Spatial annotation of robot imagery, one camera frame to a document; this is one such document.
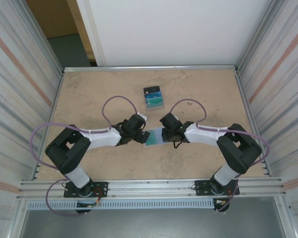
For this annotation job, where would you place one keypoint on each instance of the long aluminium table rail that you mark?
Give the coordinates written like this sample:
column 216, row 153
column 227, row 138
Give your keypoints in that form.
column 151, row 68

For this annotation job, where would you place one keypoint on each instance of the wide aluminium mounting rail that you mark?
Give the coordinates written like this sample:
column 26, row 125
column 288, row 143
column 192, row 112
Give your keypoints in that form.
column 151, row 191

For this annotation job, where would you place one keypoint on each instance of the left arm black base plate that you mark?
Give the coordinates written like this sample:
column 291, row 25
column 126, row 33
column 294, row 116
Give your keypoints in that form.
column 100, row 189

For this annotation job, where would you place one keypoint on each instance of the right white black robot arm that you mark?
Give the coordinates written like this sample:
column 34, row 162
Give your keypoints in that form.
column 241, row 153

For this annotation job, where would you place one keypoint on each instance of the black credit card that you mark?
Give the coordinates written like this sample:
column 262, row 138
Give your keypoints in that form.
column 152, row 89

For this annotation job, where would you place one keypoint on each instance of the teal credit card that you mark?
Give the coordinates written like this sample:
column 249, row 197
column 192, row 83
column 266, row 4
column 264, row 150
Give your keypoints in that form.
column 152, row 137

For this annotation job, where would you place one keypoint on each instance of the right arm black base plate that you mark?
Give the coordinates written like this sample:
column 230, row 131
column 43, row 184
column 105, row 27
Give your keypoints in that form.
column 201, row 187

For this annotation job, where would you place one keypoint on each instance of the clear acrylic card stand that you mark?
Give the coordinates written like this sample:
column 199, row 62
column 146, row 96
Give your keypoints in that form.
column 155, row 109

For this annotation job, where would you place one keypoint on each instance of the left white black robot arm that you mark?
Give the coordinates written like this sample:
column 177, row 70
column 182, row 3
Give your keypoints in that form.
column 67, row 153

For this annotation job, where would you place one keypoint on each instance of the green card with chip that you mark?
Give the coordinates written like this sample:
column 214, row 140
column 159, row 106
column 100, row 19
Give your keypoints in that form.
column 154, row 101

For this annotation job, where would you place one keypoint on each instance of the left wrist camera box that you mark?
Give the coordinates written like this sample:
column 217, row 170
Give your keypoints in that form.
column 142, row 117

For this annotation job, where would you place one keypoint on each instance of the aluminium side rail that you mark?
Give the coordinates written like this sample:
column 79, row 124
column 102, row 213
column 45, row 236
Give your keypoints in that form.
column 55, row 99
column 241, row 84

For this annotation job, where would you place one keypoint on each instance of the blue card with logo print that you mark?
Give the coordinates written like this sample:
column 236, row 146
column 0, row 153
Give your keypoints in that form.
column 153, row 95

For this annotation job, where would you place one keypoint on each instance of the brown wooden door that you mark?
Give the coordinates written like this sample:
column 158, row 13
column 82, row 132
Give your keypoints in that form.
column 52, row 17

